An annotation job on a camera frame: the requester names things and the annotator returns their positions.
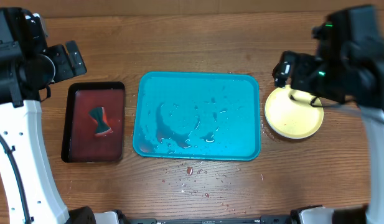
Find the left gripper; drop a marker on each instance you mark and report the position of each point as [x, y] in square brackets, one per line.
[61, 60]

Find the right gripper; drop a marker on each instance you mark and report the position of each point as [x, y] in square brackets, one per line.
[298, 71]

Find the yellow-green plate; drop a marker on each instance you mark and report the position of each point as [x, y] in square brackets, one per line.
[289, 113]

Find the orange and green sponge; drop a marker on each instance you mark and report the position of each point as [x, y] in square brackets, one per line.
[98, 115]

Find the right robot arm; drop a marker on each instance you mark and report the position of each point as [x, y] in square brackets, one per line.
[347, 66]

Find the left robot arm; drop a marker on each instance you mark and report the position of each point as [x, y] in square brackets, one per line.
[31, 193]

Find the black tray with red water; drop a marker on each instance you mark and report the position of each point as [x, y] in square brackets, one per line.
[79, 142]

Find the teal plastic tray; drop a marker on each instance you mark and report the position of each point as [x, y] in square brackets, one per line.
[207, 116]

